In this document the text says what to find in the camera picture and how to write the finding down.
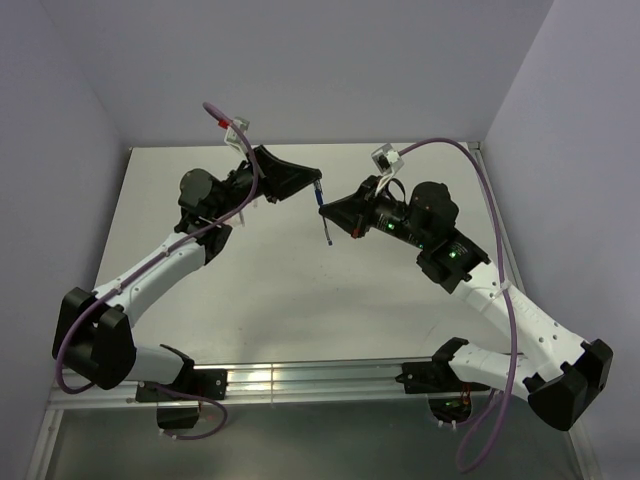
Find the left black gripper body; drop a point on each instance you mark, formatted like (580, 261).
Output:
(237, 188)

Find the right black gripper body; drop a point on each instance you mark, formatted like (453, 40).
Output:
(380, 212)

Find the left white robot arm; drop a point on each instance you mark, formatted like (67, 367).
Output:
(94, 332)

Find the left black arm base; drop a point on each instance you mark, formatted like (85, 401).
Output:
(195, 395)

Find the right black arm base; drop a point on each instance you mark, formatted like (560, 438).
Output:
(449, 398)

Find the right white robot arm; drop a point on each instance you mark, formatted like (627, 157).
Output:
(556, 371)

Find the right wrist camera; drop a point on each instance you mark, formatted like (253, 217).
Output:
(388, 161)

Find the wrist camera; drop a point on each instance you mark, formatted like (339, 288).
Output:
(231, 138)
(388, 161)

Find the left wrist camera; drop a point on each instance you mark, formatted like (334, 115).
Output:
(231, 138)

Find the aluminium mounting rail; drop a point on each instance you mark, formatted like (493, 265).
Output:
(265, 383)

